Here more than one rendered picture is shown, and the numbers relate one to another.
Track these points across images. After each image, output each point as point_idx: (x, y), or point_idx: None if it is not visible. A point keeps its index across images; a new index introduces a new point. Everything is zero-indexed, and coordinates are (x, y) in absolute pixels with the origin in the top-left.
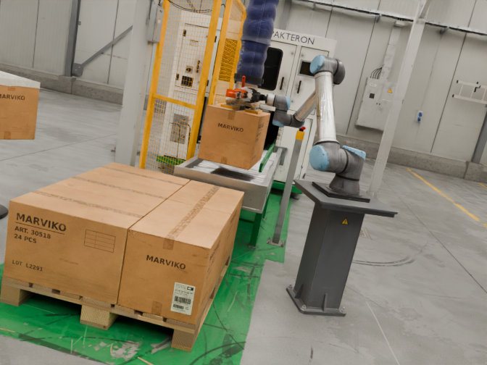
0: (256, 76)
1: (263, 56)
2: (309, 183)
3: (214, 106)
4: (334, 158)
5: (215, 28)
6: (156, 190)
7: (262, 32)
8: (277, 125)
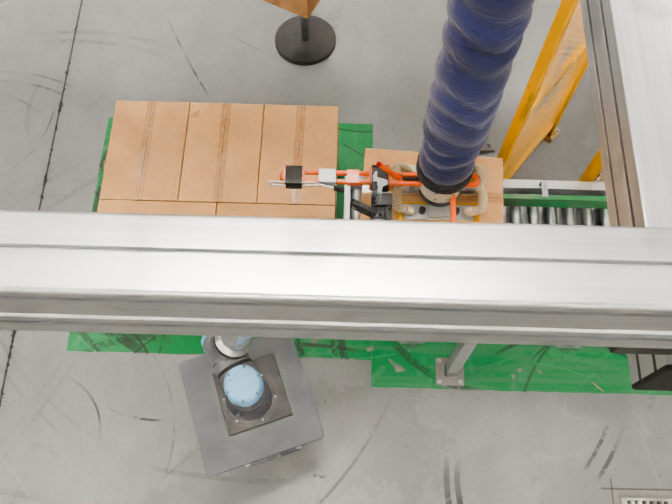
0: (427, 177)
1: (437, 160)
2: (280, 352)
3: (380, 157)
4: (208, 356)
5: (561, 23)
6: (241, 184)
7: (431, 128)
8: None
